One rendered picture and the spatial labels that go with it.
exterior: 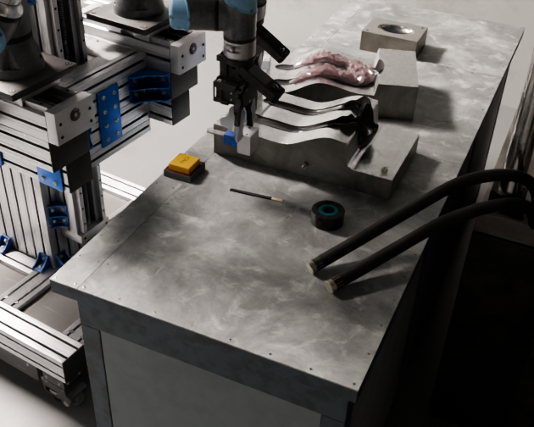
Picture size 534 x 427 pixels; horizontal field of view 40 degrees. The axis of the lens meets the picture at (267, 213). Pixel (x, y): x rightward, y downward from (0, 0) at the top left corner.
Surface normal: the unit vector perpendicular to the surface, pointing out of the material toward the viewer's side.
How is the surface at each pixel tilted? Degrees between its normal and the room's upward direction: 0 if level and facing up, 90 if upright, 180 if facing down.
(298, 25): 90
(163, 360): 90
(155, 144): 0
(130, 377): 90
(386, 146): 0
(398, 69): 0
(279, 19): 90
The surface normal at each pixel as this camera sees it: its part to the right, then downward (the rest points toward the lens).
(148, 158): 0.04, -0.81
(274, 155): -0.41, 0.52
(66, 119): 0.85, 0.33
